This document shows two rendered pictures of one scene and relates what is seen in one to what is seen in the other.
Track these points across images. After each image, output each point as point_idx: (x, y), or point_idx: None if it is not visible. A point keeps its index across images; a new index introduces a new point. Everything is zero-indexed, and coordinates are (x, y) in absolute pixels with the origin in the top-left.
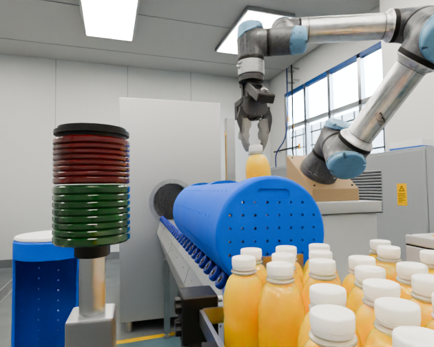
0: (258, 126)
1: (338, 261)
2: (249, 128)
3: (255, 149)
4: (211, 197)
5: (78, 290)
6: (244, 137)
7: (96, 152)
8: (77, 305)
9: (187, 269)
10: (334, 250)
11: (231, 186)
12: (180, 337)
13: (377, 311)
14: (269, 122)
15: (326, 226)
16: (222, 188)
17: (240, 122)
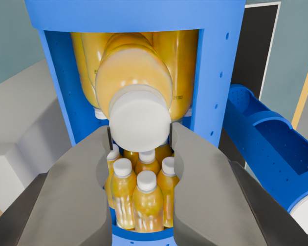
0: (109, 213)
1: (4, 112)
2: (187, 178)
3: (151, 93)
4: (224, 99)
5: (277, 153)
6: (205, 140)
7: None
8: (270, 145)
9: None
10: (0, 119)
11: (220, 28)
12: None
13: None
14: (7, 230)
15: None
16: (212, 98)
17: (272, 209)
